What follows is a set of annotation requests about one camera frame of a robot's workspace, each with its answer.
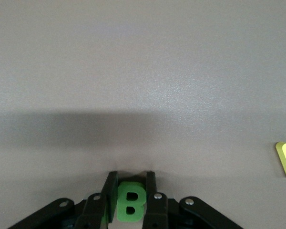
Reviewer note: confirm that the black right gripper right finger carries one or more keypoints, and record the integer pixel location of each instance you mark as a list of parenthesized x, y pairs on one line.
[(151, 186)]

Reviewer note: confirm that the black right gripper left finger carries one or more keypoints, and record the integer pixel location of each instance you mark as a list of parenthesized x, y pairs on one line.
[(110, 190)]

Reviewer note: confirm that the green foam letter B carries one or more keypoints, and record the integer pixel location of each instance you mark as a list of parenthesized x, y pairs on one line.
[(121, 202)]

